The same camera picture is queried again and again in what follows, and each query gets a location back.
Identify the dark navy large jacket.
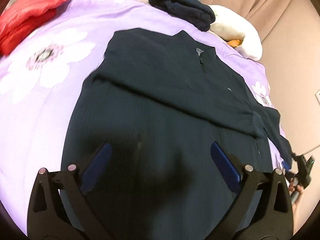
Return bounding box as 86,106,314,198
61,29,292,239

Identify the right hand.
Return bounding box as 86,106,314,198
289,180,304,215

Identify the purple floral bed sheet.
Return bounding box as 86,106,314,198
1,0,272,232

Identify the white plush toy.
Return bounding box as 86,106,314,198
208,5,263,61

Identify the folded dark navy garment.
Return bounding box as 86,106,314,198
148,0,216,31

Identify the red puffer jacket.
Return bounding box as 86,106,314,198
1,0,68,56

